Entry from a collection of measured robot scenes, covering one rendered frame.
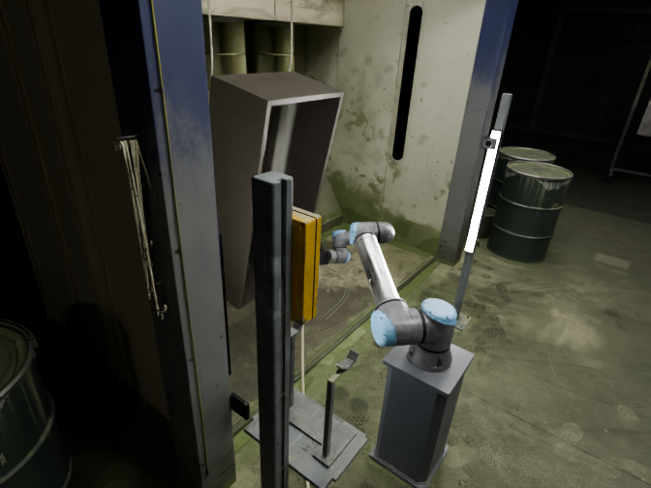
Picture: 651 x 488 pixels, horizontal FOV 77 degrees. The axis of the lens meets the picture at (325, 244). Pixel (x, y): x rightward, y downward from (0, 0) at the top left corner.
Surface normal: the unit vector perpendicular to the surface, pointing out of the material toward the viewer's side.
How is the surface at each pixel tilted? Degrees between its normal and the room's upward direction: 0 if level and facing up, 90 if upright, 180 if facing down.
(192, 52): 90
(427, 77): 90
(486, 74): 90
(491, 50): 90
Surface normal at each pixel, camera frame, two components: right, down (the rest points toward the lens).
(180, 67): 0.80, 0.31
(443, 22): -0.60, 0.33
